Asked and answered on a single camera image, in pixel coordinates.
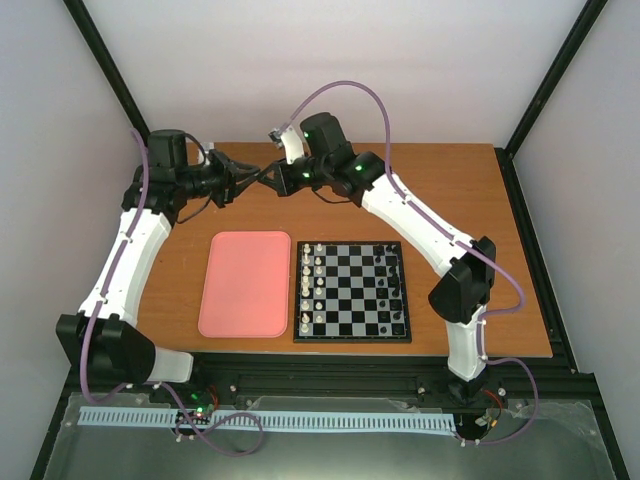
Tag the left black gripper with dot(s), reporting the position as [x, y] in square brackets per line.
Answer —
[231, 176]

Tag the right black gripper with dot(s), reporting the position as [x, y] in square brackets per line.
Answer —
[282, 185]

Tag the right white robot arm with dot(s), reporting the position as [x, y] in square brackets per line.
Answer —
[461, 263]

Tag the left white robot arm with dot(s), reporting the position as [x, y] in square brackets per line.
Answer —
[125, 270]

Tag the pink plastic tray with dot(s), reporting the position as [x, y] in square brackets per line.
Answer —
[246, 287]

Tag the black white chessboard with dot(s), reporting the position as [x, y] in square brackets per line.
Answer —
[351, 309]

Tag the light blue cable duct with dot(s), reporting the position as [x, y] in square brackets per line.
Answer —
[271, 421]

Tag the black aluminium frame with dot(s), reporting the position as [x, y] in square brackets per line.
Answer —
[557, 377]

